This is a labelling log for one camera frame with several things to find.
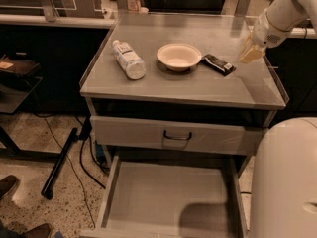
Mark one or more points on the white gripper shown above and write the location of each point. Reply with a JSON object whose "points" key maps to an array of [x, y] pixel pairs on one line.
{"points": [[266, 33]]}

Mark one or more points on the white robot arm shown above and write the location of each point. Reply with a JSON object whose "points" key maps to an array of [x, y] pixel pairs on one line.
{"points": [[284, 185]]}

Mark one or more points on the grey open middle drawer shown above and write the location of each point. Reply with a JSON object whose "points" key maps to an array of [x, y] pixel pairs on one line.
{"points": [[154, 197]]}

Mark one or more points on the grey top drawer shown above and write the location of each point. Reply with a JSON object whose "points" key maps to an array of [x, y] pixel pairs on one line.
{"points": [[206, 138]]}

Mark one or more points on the black drawer handle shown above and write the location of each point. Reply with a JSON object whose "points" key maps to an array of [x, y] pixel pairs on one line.
{"points": [[177, 137]]}

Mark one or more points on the black floor stand bar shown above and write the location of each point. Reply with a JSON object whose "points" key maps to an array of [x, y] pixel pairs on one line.
{"points": [[47, 191]]}

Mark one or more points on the clear plastic water bottle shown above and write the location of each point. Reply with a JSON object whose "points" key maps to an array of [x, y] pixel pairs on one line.
{"points": [[129, 61]]}

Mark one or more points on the black side table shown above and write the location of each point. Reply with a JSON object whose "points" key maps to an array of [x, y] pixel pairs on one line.
{"points": [[17, 82]]}

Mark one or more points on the black rxbar chocolate wrapper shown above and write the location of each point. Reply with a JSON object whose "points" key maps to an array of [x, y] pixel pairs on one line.
{"points": [[220, 66]]}

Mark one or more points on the grey metal cabinet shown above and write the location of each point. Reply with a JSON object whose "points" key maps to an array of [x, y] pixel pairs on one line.
{"points": [[248, 97]]}

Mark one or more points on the white paper bowl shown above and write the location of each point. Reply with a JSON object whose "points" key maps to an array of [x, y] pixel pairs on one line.
{"points": [[179, 57]]}

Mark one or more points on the brown shoe lower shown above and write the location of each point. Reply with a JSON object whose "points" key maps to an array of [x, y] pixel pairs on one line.
{"points": [[41, 231]]}

